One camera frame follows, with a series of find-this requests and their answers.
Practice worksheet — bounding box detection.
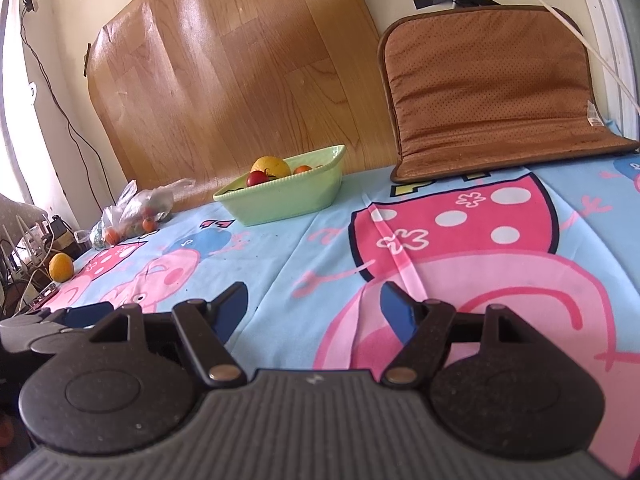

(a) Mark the white cable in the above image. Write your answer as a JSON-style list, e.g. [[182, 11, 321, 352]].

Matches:
[[491, 0, 640, 116]]

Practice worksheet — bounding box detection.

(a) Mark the plastic bag with fruits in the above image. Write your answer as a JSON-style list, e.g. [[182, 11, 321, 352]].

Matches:
[[85, 179, 195, 249]]

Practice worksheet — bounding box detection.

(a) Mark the wifi router with cables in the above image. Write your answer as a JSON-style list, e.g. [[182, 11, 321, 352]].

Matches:
[[1, 195, 89, 318]]

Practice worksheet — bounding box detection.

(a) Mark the orange tangerine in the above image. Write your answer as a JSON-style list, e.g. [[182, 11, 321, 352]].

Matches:
[[293, 165, 314, 174]]

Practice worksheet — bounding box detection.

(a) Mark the red cherry tomato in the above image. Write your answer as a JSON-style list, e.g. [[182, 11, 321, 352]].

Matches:
[[245, 170, 270, 188]]

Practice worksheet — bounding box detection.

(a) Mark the black wall cable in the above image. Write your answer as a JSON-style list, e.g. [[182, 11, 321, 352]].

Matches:
[[19, 0, 120, 212]]

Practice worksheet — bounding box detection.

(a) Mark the brown seat cushion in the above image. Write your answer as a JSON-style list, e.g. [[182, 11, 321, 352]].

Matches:
[[378, 6, 639, 183]]

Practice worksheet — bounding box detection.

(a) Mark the small yellow fruit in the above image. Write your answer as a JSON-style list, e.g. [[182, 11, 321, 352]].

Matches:
[[48, 252, 75, 283]]

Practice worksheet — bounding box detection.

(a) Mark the cartoon pig table cloth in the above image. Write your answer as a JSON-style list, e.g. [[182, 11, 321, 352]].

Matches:
[[50, 154, 639, 474]]

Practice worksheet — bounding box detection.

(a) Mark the light green plastic basket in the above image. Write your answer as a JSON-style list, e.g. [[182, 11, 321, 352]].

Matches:
[[213, 144, 346, 226]]

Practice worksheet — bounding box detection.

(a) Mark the large yellow grapefruit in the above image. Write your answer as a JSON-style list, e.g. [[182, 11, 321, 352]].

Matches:
[[250, 156, 292, 179]]

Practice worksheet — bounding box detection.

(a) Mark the wooden laminate board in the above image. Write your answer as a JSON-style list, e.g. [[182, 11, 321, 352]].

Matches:
[[87, 0, 396, 204]]

